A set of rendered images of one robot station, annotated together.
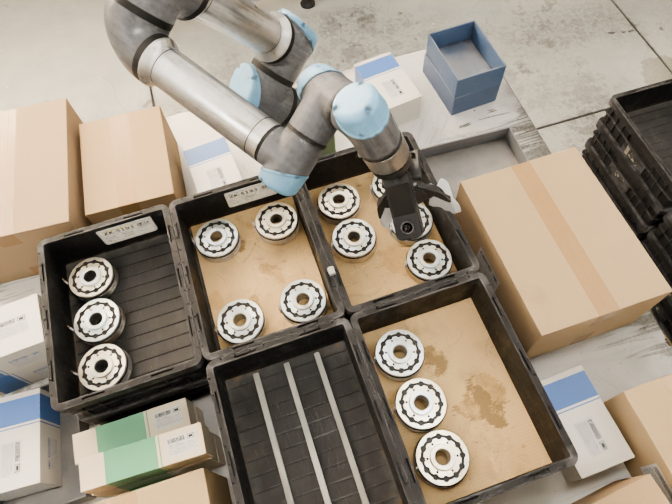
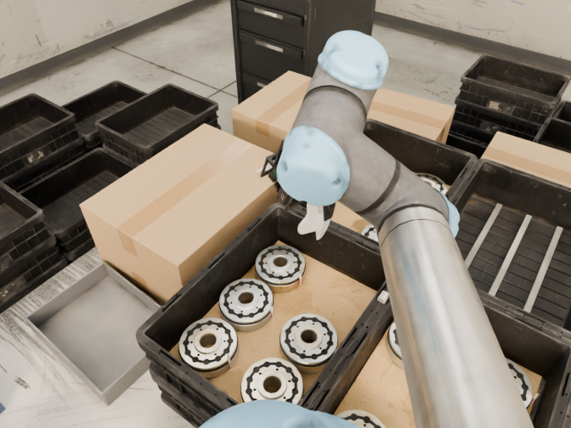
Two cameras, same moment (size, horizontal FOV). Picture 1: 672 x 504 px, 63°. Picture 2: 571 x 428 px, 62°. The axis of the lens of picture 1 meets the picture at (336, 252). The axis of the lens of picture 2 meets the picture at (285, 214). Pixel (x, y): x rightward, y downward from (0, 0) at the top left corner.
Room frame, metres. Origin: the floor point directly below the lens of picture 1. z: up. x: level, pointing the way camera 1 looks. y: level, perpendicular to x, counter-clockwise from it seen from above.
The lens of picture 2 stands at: (0.94, 0.27, 1.59)
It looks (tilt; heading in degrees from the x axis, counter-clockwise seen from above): 43 degrees down; 229
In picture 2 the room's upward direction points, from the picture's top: straight up
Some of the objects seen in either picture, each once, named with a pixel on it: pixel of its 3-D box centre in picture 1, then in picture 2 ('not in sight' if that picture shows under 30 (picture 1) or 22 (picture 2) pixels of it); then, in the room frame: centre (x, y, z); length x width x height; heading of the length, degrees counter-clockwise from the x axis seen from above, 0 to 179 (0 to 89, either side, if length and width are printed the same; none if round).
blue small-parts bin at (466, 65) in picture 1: (464, 58); not in sight; (1.20, -0.43, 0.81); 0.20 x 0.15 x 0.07; 15
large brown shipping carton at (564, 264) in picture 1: (546, 253); (198, 214); (0.55, -0.50, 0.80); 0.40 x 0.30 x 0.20; 13
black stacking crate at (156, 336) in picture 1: (126, 309); not in sight; (0.48, 0.47, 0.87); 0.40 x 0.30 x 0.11; 14
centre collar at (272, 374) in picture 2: (338, 199); (272, 385); (0.72, -0.02, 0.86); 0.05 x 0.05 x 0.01
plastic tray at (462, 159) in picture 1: (476, 170); (105, 326); (0.86, -0.41, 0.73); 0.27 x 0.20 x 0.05; 100
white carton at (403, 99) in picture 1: (386, 91); not in sight; (1.16, -0.20, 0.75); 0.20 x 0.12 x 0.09; 20
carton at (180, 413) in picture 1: (136, 432); not in sight; (0.23, 0.46, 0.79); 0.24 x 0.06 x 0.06; 103
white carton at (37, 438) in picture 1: (23, 443); not in sight; (0.24, 0.72, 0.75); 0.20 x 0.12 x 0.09; 10
